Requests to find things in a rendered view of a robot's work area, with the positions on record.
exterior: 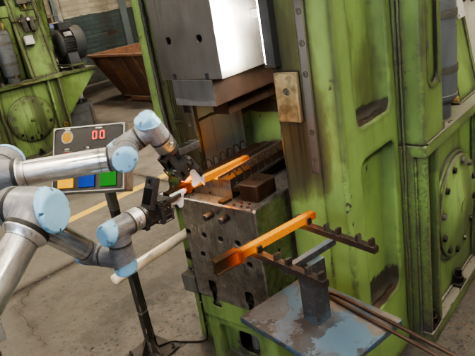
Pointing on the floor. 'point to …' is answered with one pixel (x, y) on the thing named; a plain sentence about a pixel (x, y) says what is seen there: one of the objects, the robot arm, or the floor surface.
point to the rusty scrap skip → (125, 70)
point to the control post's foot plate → (155, 348)
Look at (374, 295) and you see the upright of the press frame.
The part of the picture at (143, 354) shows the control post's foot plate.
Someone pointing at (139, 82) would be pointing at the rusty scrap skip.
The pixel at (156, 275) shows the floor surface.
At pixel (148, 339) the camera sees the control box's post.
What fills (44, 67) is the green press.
